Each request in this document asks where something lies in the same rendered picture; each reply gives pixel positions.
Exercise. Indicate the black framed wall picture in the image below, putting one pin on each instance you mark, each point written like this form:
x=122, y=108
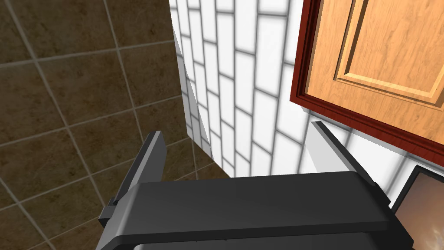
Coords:
x=421, y=208

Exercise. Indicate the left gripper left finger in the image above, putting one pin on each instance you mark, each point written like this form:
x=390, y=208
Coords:
x=147, y=163

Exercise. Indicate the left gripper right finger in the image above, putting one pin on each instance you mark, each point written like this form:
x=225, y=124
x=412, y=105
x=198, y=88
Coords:
x=327, y=152

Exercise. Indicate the light wooden panelled door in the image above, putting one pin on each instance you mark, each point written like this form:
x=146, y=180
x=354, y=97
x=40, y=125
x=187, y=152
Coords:
x=378, y=59

